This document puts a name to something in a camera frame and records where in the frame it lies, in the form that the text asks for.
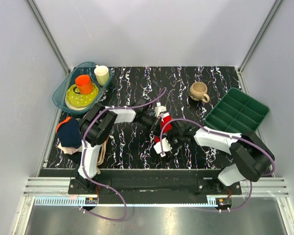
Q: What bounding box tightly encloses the yellow green dotted plate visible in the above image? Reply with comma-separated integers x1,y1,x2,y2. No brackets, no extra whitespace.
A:
65,83,99,110

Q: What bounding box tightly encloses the red underwear white trim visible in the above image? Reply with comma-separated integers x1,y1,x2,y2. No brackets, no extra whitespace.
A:
153,115,173,144

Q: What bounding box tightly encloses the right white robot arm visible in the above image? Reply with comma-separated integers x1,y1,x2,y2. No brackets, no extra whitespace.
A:
165,118,275,194

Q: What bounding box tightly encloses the orange mug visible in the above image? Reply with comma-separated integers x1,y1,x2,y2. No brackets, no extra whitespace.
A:
73,75,93,94

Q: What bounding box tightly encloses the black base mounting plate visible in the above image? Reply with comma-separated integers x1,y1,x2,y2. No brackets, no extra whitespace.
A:
43,169,252,195

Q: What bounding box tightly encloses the purple cable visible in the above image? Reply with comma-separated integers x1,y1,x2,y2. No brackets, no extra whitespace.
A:
159,118,277,212
79,87,167,221

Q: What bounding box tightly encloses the teal transparent plastic basin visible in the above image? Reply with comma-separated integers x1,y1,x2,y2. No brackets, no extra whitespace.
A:
52,62,113,115

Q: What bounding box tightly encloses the cream yellow cup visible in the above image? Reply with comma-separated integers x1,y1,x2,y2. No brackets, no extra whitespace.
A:
94,65,110,86

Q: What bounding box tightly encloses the green divided organizer tray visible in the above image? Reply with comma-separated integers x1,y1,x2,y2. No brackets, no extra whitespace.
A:
205,88,270,133

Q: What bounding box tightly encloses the aluminium rail frame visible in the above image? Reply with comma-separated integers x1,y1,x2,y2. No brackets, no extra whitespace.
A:
24,177,291,211

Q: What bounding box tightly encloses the beige ceramic mug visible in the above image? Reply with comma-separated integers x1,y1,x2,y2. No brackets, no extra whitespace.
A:
189,82,210,103

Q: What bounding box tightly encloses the pile of mixed clothes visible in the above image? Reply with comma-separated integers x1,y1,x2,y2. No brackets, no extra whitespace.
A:
56,117,112,179

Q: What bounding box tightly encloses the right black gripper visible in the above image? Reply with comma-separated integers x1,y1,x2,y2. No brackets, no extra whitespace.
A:
159,128,185,157

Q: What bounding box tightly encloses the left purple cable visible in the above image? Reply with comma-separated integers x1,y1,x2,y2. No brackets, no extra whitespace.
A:
79,87,167,221

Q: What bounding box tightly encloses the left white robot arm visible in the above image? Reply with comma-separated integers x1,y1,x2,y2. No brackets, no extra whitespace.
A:
74,98,161,194

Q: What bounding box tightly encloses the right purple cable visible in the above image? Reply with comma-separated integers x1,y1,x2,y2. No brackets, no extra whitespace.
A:
159,118,277,212

